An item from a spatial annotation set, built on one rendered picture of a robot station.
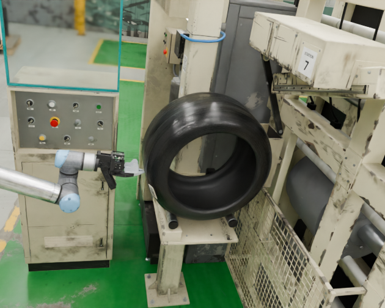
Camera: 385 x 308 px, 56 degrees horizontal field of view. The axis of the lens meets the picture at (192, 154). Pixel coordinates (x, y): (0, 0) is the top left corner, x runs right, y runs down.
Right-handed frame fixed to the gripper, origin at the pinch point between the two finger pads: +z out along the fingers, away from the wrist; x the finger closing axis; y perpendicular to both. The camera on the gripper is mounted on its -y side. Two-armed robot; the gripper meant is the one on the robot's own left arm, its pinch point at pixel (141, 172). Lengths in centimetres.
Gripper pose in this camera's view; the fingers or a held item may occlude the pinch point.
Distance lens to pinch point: 158.6
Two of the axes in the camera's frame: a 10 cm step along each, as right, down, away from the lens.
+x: -2.0, -4.8, 8.6
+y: 2.6, -8.7, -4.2
